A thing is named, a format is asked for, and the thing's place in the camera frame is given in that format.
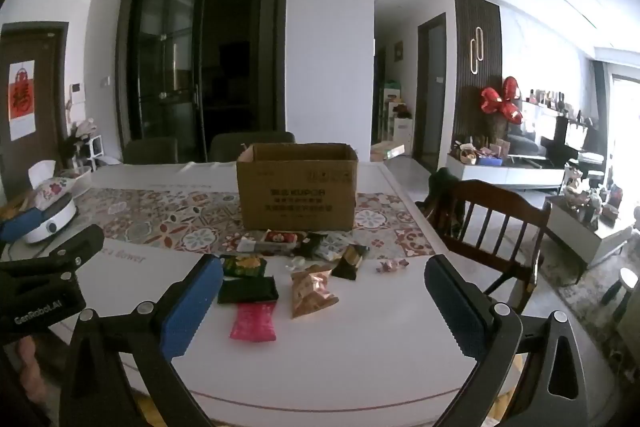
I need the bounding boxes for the cardboard box on floor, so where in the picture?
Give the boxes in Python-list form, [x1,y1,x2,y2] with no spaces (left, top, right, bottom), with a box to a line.
[370,141,406,161]

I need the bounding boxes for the dark upholstered chair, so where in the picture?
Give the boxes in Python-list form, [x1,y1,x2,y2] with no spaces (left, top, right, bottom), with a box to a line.
[122,136,178,165]
[208,130,298,163]

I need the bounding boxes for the white tv cabinet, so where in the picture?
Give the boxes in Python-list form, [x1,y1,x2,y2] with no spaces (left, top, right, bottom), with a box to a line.
[446,155,564,190]

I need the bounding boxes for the brown cardboard box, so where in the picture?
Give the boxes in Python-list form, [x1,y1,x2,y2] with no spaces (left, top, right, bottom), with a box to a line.
[236,143,358,232]

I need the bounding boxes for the red white snack packet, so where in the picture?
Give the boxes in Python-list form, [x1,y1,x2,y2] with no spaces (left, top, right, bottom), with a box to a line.
[255,230,306,256]

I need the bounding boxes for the black glass sliding door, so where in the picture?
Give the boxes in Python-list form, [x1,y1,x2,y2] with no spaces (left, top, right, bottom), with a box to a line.
[115,0,286,161]

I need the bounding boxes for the copper foil snack bag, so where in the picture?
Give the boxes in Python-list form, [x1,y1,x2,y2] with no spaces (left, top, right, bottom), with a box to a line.
[291,265,340,319]

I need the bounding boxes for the black cheese cracker packet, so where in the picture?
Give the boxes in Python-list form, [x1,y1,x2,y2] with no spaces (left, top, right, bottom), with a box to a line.
[217,277,279,305]

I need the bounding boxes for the red fu door poster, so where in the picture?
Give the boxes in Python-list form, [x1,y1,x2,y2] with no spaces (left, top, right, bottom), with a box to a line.
[8,60,36,141]

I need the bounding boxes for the red balloon decoration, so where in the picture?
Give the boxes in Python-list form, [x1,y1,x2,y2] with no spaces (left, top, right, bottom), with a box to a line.
[480,76,523,124]

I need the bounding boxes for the small round white stool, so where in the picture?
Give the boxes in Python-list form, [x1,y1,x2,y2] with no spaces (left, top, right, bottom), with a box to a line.
[601,268,639,322]

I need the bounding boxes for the white round appliance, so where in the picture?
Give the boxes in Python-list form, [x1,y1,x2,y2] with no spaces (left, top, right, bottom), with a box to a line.
[23,193,77,244]

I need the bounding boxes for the wooden dining chair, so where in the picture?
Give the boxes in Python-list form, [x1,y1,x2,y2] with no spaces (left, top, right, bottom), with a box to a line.
[418,168,551,312]

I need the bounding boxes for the person left hand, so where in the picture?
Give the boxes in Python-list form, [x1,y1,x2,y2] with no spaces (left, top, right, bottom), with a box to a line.
[15,336,47,405]

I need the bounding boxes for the green beef cracker packet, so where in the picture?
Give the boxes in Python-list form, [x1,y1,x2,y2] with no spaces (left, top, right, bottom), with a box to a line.
[220,255,267,279]

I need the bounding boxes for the patterned table runner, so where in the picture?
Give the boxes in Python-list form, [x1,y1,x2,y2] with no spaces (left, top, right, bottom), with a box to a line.
[76,188,434,261]

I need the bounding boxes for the floral tissue box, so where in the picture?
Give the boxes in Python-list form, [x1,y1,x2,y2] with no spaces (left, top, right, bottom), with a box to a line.
[28,159,75,210]

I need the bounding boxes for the white coffee table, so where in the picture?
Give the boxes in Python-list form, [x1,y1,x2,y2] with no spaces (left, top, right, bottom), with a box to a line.
[544,196,632,269]

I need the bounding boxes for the pink snack packet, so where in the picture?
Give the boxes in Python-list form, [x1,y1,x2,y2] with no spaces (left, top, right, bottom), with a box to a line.
[230,303,277,343]

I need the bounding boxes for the black gold snack packet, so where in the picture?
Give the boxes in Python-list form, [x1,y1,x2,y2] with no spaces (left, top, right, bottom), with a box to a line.
[331,244,369,281]

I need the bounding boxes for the pink wrapped candy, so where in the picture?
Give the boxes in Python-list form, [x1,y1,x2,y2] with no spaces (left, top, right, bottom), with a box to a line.
[376,259,409,273]

